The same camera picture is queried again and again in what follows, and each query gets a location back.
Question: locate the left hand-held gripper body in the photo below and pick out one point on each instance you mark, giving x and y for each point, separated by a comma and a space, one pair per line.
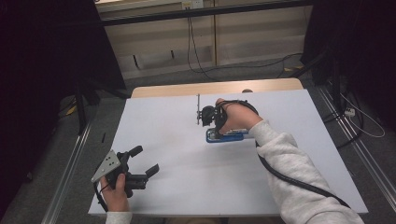
107, 165

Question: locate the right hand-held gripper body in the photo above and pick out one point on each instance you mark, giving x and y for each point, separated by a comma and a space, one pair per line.
209, 115

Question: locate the blue stapler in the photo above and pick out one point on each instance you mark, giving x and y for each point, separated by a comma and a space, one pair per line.
232, 137

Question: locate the person's right hand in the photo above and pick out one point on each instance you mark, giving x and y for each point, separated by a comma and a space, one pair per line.
239, 117

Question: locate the person's left hand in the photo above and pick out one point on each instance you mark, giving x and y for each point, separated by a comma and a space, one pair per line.
115, 194

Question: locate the white table sheet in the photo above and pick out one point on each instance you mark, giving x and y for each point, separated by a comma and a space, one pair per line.
174, 124

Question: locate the small dark round object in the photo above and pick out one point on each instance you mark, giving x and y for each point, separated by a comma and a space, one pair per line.
247, 90

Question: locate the black stand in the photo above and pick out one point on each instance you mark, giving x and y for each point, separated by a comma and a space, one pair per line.
81, 109

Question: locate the black horizontal bar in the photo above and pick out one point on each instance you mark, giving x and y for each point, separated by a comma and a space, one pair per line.
202, 12

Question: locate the black curtain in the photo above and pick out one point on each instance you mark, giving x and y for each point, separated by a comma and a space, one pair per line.
355, 46
43, 77

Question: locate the white power strip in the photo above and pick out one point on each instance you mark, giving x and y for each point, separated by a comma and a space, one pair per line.
350, 112

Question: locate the metal floor rail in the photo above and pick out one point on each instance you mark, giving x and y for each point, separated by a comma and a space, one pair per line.
358, 146
67, 172

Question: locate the white wall socket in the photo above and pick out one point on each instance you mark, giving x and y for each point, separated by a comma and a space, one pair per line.
192, 4

